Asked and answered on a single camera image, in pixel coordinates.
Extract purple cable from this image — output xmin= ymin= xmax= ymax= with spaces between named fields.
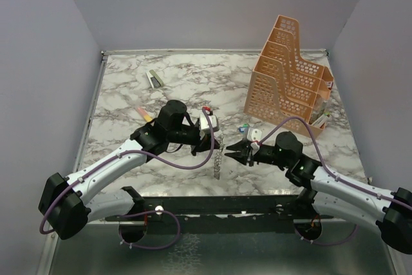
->
xmin=257 ymin=116 xmax=412 ymax=246
xmin=40 ymin=112 xmax=216 ymax=251

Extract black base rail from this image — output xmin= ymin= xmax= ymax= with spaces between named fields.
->
xmin=66 ymin=171 xmax=342 ymax=236

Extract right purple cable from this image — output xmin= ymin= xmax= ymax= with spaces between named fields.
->
xmin=257 ymin=116 xmax=412 ymax=246

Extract items in organizer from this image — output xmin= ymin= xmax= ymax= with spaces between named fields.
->
xmin=309 ymin=96 xmax=330 ymax=128

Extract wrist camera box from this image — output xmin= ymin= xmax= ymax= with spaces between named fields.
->
xmin=247 ymin=127 xmax=262 ymax=151
xmin=198 ymin=107 xmax=220 ymax=138

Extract pink yellow highlighter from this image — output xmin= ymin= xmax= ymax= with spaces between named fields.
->
xmin=136 ymin=106 xmax=153 ymax=122

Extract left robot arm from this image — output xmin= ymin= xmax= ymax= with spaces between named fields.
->
xmin=38 ymin=100 xmax=220 ymax=240

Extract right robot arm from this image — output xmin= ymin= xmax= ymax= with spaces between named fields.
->
xmin=226 ymin=131 xmax=411 ymax=254

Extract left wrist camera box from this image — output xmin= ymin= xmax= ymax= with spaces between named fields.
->
xmin=198 ymin=107 xmax=220 ymax=138

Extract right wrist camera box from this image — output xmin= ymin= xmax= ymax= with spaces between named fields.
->
xmin=247 ymin=127 xmax=262 ymax=151

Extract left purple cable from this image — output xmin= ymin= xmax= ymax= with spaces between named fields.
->
xmin=40 ymin=112 xmax=216 ymax=251

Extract peach plastic file organizer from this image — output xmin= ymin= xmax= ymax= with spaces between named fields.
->
xmin=244 ymin=15 xmax=334 ymax=137

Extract grey white stapler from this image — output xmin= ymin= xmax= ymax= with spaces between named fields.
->
xmin=146 ymin=70 xmax=164 ymax=89

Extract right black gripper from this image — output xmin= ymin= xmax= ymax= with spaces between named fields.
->
xmin=225 ymin=139 xmax=291 ymax=167

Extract blue green key tags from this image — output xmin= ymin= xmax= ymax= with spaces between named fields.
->
xmin=238 ymin=124 xmax=250 ymax=133

